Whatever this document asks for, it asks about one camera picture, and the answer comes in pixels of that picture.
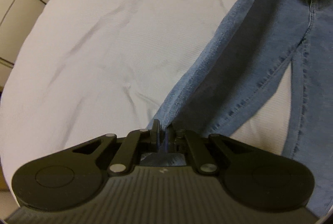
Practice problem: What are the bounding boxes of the white bed cover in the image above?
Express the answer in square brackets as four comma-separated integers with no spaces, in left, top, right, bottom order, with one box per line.
[1,0,291,183]

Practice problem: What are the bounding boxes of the blue denim jeans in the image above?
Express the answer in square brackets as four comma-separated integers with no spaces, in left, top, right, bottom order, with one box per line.
[155,0,332,217]

